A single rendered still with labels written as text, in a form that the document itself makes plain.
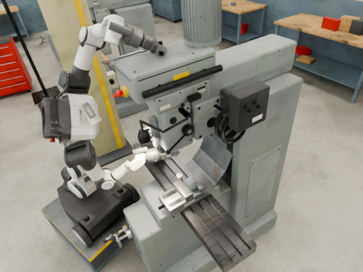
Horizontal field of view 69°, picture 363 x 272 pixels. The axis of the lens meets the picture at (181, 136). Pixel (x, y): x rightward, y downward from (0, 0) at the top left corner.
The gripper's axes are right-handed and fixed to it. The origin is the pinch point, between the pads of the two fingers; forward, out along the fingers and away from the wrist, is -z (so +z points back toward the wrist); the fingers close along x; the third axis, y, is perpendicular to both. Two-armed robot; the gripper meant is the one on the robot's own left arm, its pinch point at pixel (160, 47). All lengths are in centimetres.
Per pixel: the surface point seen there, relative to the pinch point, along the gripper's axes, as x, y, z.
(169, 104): 13.0, -22.4, -11.6
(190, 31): -1.4, 12.5, -11.6
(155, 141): 5, -51, -17
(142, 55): -2.1, -7.7, 6.4
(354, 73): -196, 26, -381
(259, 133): 7, -27, -81
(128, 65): 6.2, -11.7, 13.2
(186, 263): 24, -152, -82
